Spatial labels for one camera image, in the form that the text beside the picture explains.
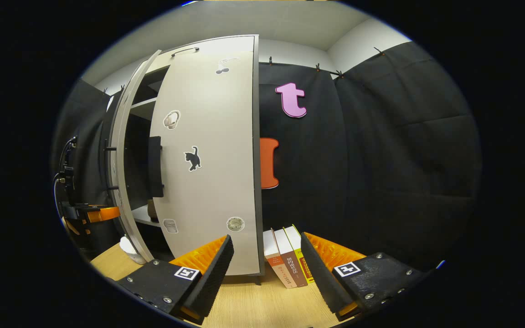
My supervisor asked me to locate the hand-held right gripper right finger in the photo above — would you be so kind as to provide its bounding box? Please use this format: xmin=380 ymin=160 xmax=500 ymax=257
xmin=300 ymin=231 xmax=423 ymax=323

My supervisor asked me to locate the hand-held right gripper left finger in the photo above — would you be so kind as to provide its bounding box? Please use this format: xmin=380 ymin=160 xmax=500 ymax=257
xmin=116 ymin=235 xmax=235 ymax=325

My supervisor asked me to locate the white cabinet door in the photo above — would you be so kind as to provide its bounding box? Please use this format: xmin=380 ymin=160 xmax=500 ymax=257
xmin=149 ymin=48 xmax=263 ymax=277
xmin=107 ymin=49 xmax=163 ymax=264

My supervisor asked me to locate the white shoe cabinet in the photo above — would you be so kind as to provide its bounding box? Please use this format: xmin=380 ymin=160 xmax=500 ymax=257
xmin=121 ymin=35 xmax=266 ymax=286

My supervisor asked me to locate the white cabinet drawer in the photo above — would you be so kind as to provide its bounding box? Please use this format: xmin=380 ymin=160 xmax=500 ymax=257
xmin=145 ymin=35 xmax=259 ymax=73

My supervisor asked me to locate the brown book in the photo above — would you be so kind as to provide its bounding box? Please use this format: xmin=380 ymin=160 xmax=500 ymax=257
xmin=273 ymin=228 xmax=309 ymax=287

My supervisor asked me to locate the small white object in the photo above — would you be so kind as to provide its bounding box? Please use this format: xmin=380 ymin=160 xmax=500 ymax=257
xmin=119 ymin=236 xmax=147 ymax=265

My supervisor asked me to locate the black backdrop cloth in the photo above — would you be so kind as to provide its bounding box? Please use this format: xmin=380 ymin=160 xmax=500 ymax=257
xmin=51 ymin=40 xmax=483 ymax=274

